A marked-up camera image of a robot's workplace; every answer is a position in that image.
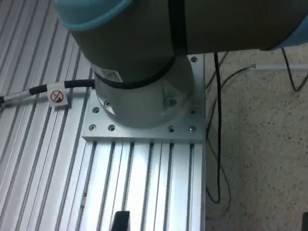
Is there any aluminium robot mounting table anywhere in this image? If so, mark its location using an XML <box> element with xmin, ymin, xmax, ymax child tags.
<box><xmin>0</xmin><ymin>0</ymin><xmax>207</xmax><ymax>231</ymax></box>

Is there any white label tag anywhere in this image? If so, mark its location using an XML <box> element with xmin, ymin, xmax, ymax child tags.
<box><xmin>47</xmin><ymin>83</ymin><xmax>69</xmax><ymax>107</ymax></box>

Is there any silver connector tool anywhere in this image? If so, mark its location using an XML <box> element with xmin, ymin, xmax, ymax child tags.
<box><xmin>0</xmin><ymin>90</ymin><xmax>33</xmax><ymax>108</ymax></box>

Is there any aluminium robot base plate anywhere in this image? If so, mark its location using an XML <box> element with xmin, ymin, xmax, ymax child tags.
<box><xmin>81</xmin><ymin>54</ymin><xmax>205</xmax><ymax>144</ymax></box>

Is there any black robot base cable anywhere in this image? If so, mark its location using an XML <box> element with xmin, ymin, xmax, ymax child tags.
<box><xmin>205</xmin><ymin>51</ymin><xmax>221</xmax><ymax>203</ymax></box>

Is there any black robot connector cable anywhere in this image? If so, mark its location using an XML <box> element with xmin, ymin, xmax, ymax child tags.
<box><xmin>28</xmin><ymin>79</ymin><xmax>96</xmax><ymax>96</ymax></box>

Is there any thin black floor cable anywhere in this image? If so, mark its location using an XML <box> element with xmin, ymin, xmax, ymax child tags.
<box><xmin>281</xmin><ymin>47</ymin><xmax>308</xmax><ymax>92</ymax></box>

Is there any white floor cable conduit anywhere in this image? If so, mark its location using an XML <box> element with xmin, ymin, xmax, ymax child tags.
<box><xmin>254</xmin><ymin>64</ymin><xmax>308</xmax><ymax>72</ymax></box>

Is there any thin grey floor wire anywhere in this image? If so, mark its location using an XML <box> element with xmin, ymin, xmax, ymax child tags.
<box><xmin>204</xmin><ymin>51</ymin><xmax>256</xmax><ymax>217</ymax></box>

